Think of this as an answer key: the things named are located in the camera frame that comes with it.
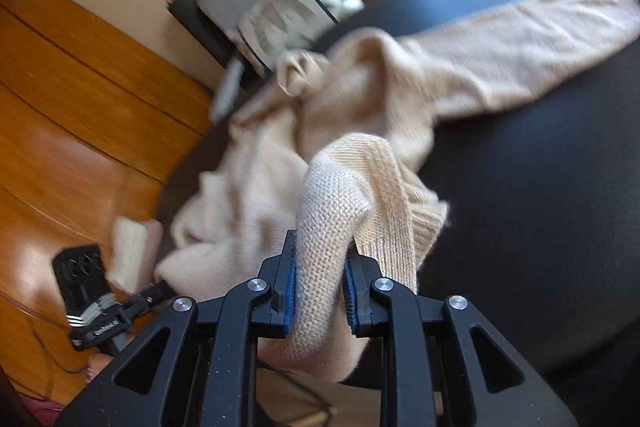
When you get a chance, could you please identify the beige knitted sweater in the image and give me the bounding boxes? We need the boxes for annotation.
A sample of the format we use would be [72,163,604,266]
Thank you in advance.
[155,0,639,382]

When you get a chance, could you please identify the folded pink white clothes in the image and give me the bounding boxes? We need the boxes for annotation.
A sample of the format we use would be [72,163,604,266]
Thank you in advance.
[106,217,163,295]

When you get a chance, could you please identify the person left hand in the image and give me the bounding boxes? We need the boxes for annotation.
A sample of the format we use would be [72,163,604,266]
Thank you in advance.
[86,353,114,384]

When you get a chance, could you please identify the tiger print cushion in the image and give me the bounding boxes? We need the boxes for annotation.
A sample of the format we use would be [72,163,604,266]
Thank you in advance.
[230,0,363,77]

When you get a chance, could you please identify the black cable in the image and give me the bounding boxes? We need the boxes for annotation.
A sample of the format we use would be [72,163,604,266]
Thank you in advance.
[19,305,97,403]

